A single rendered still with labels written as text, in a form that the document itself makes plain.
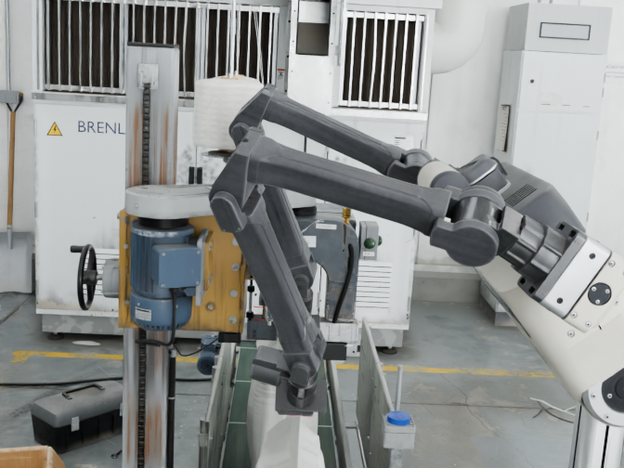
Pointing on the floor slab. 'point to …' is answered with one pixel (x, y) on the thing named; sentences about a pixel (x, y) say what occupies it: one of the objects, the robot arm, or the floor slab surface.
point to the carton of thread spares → (30, 458)
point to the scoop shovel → (22, 275)
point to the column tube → (157, 422)
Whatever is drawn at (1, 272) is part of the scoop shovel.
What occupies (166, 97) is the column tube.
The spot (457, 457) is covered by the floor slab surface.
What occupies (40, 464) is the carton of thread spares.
